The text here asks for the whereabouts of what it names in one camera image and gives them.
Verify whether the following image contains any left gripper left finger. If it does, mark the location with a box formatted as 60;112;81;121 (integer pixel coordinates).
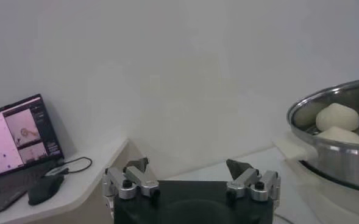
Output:
102;156;162;201

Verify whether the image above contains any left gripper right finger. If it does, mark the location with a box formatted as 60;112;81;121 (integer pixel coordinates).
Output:
226;158;282;203

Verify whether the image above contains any white steamed baozi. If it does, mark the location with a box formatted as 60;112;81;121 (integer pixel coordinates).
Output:
316;126;359;145
315;102;359;133

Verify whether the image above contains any stainless steel steamer basket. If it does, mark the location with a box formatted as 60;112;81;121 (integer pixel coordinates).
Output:
286;78;359;194

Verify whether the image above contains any white rectangular table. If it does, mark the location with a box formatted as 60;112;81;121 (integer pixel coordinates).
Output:
163;145;359;224

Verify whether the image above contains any white side desk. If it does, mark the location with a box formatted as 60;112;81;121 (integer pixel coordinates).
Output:
0;136;130;224

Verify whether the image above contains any cream electric cooker base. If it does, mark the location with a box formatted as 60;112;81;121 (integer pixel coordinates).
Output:
272;130;359;224

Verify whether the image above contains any black computer mouse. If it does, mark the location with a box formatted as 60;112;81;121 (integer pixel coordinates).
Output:
27;174;65;206

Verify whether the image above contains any black laptop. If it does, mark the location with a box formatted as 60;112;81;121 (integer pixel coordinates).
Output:
0;93;65;217

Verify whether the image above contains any black looped cable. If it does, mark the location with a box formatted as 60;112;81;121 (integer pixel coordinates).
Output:
61;156;93;175

